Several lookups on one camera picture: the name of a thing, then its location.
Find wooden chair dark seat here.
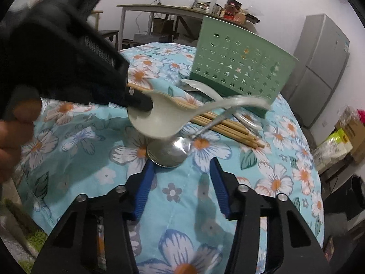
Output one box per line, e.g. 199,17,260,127
91,10,119,50

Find person's left hand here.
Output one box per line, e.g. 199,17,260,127
0,98,42,184

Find cardboard box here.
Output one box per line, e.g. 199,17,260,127
335,106,364,165

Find grey refrigerator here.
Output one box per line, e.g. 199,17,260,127
281,14,350,128

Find metal spoon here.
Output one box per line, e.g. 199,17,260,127
147,106,238,168

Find clutter boxes on table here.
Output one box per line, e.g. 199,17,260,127
190,0,260,25

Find green perforated utensil holder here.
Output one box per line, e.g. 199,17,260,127
189,16,298,104

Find yellow-green bag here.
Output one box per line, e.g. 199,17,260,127
312,128,353,174

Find grey-white plastic spoon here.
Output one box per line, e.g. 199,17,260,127
180,79,262,134

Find long wooden side table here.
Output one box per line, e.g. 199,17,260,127
116,3,261,51

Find beige plastic soup spoon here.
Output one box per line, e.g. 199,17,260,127
128,91,270,139

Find wooden chopstick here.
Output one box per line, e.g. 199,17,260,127
199,111,252,135
190,117,261,149
195,112,258,140
128,83,266,149

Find blue floral tablecloth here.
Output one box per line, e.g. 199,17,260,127
15,42,326,274

